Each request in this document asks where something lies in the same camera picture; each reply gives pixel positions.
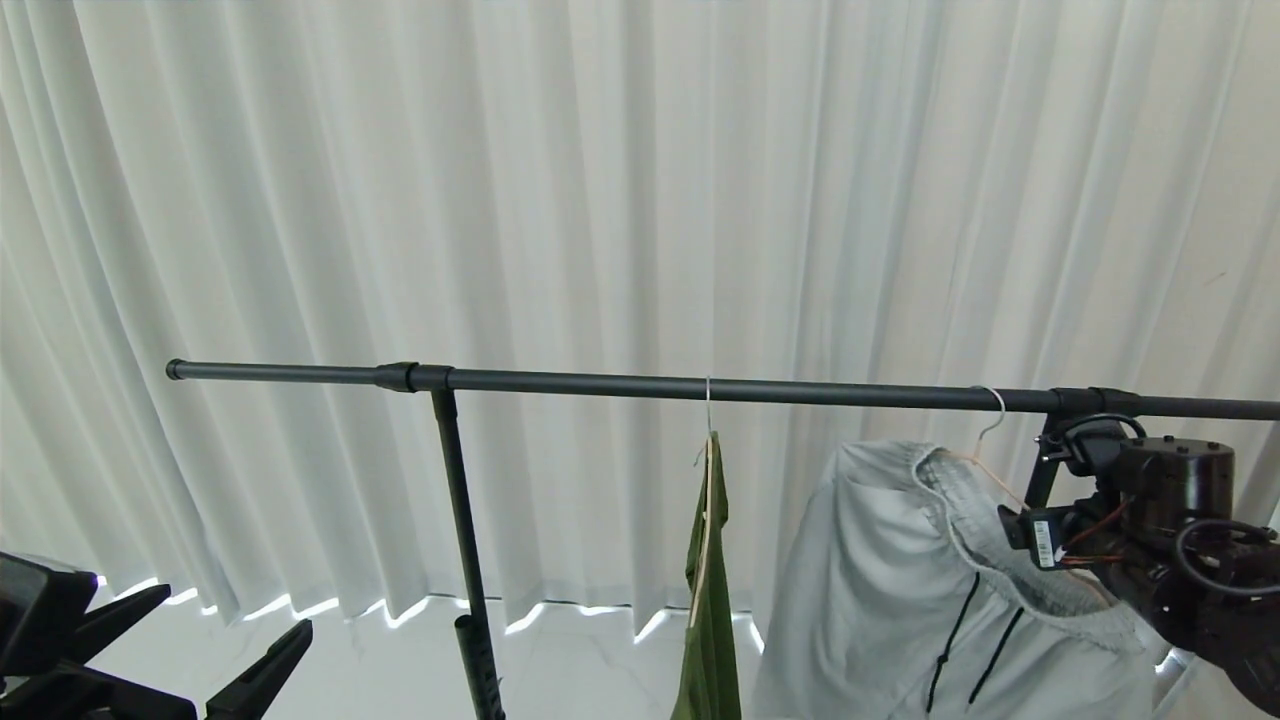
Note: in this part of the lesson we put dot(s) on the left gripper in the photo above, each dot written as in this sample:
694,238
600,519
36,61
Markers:
80,695

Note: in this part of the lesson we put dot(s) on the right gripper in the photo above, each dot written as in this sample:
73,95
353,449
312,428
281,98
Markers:
1085,535

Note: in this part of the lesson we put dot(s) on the pink clothes hanger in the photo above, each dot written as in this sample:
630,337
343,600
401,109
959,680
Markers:
703,530
1002,408

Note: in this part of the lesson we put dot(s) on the pale grey shorts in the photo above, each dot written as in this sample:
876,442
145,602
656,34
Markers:
880,580

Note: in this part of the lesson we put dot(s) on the green long-sleeved shirt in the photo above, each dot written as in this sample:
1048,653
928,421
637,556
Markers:
715,650

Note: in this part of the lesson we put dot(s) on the black clothes rack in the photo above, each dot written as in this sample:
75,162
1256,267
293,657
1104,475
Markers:
600,382

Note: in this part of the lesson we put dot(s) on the white curtain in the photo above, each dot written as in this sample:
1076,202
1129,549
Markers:
500,200

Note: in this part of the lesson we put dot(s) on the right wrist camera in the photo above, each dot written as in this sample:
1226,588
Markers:
1095,450

